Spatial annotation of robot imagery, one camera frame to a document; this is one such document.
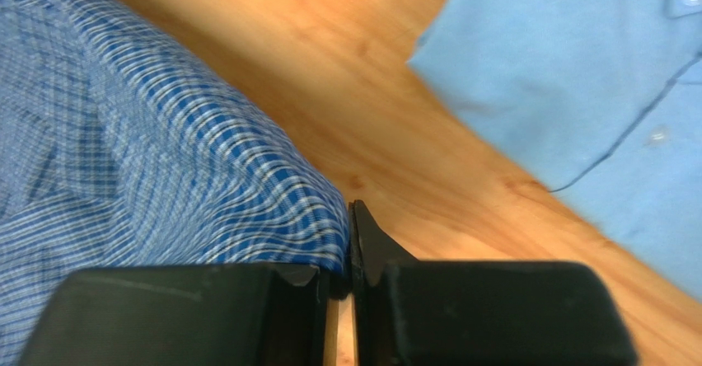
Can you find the blue checked long sleeve shirt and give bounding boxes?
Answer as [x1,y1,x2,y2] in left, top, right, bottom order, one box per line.
[1,0,349,365]

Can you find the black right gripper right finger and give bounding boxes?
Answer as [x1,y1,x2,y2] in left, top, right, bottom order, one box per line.
[349,200,639,365]

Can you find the folded light blue shirt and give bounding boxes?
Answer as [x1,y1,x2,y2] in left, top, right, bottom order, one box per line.
[409,0,701,298]

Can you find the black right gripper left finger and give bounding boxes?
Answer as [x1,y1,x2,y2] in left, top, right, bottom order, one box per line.
[20,263,330,365]

